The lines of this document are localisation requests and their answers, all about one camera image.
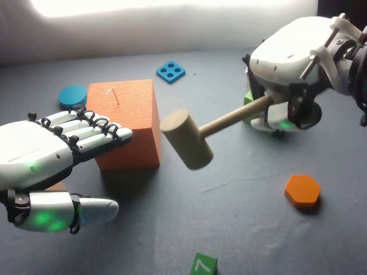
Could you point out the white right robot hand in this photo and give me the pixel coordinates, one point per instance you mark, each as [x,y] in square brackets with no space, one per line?
[281,54]

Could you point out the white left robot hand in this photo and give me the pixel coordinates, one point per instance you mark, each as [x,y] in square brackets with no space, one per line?
[28,149]

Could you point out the orange foam cube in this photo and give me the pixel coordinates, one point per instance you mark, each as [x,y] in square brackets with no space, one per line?
[134,100]

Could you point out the wooden mallet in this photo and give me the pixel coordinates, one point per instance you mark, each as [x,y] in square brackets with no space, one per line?
[186,140]

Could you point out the blue round disc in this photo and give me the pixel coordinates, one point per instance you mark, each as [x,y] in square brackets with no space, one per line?
[71,96]

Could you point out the thin metal nail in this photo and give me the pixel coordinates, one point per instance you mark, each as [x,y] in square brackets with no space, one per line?
[108,92]

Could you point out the blue square four-hole block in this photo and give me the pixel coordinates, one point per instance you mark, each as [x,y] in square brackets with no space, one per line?
[164,78]

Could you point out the orange hexagon block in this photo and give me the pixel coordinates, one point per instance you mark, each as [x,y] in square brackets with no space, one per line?
[302,187]

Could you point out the small green numbered cube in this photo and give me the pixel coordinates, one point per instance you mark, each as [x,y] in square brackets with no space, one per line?
[210,265]

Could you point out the large green foam cube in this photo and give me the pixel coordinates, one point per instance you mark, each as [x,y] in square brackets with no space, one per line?
[248,101]

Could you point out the white backdrop sheet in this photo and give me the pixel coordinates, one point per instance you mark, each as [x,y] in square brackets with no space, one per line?
[143,28]

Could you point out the grey table cloth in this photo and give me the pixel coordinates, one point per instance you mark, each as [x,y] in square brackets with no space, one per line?
[229,229]

